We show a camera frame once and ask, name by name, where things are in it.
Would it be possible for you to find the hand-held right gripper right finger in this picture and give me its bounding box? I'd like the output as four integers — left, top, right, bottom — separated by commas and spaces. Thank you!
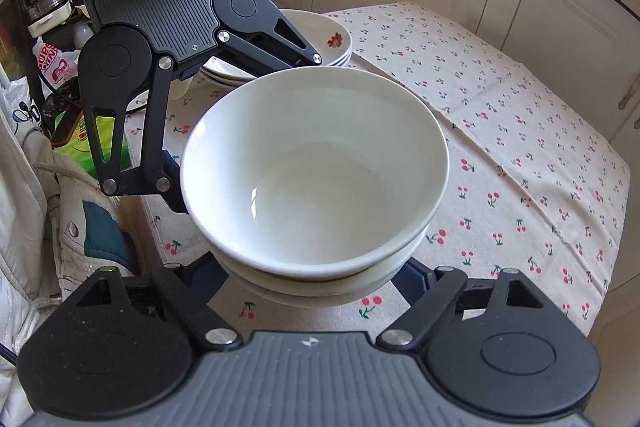
377, 257, 568, 349

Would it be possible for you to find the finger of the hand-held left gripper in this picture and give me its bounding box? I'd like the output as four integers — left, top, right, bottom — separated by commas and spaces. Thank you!
210, 1, 325, 80
80, 57, 190, 215

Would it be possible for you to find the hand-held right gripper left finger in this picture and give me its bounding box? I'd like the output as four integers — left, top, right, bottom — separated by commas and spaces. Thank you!
55, 252, 241, 351

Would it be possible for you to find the white ceramic bowl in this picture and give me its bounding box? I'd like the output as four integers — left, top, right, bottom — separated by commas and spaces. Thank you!
180, 67, 450, 279

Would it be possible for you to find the green package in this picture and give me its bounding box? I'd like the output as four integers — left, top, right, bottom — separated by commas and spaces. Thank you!
52, 109, 135, 180

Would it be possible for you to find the small white appliance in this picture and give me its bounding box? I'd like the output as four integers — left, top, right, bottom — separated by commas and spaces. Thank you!
25, 0, 75, 38

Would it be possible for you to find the white bag red print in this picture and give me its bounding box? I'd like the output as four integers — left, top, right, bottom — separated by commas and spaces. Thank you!
32, 41, 81, 94

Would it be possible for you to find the person's white jacket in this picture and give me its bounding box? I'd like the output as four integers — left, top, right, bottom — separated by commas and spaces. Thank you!
0, 107, 166, 427

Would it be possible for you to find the cherry print tablecloth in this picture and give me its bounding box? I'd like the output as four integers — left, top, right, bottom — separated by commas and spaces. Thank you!
125, 2, 632, 340

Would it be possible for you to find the brass cabinet handle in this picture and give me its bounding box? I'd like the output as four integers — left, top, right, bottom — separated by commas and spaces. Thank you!
617, 82, 640, 110

